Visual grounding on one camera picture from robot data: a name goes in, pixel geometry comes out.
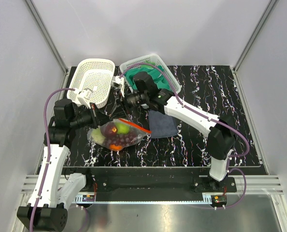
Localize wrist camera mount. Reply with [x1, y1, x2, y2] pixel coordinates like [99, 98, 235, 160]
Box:
[111, 76, 125, 97]
[76, 88, 93, 109]

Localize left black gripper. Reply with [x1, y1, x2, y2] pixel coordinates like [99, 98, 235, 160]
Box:
[70, 102, 110, 130]

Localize white oval perforated basket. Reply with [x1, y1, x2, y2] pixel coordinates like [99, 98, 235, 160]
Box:
[67, 58, 115, 108]

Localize pale green fake cabbage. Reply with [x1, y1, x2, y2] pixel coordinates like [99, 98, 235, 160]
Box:
[90, 129, 105, 145]

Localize left connector box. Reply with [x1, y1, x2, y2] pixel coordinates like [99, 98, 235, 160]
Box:
[82, 194, 96, 202]

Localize black marble pattern mat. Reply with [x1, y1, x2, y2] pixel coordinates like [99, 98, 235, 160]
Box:
[39, 64, 267, 175]

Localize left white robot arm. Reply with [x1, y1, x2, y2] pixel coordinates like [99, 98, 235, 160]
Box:
[17, 99, 109, 232]

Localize clear zip top bag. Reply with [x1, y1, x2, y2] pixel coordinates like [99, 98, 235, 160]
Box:
[87, 118, 151, 151]

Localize grey folded towel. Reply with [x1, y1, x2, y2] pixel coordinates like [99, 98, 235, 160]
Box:
[148, 110, 178, 139]

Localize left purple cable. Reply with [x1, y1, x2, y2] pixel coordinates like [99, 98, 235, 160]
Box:
[29, 88, 76, 232]

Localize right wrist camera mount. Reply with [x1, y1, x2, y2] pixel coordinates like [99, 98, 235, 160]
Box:
[111, 76, 125, 97]

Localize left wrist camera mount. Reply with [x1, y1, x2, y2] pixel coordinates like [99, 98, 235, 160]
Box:
[76, 88, 93, 109]

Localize white rectangular plastic basket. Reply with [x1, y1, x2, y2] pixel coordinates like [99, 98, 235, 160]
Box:
[119, 54, 181, 93]

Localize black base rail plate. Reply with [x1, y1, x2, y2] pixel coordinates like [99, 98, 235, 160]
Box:
[63, 166, 236, 203]

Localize purple cable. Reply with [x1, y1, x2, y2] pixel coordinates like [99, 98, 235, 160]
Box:
[29, 88, 76, 232]
[120, 63, 250, 210]

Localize connector box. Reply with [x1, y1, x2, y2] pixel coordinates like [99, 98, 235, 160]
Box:
[82, 194, 96, 202]
[212, 195, 227, 207]

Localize green cloth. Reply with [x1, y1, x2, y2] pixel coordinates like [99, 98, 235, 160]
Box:
[125, 65, 171, 90]

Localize purple fake grapes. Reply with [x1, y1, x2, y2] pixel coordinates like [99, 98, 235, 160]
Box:
[104, 132, 137, 147]

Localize orange fake fruit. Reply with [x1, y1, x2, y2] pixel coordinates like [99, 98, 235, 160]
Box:
[109, 144, 124, 151]

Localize green fake apple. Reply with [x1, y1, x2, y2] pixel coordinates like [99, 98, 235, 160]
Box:
[115, 123, 130, 134]

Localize right connector box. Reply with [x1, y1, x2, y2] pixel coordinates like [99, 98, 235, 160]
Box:
[212, 195, 227, 207]

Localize dark red fake apple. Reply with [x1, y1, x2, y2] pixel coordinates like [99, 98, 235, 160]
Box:
[100, 122, 118, 137]

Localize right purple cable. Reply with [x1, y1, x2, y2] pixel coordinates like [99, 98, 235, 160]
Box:
[120, 63, 250, 210]

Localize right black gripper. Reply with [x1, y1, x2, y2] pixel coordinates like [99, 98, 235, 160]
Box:
[110, 89, 148, 121]

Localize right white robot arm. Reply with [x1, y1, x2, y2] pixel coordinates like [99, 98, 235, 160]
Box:
[112, 72, 237, 192]

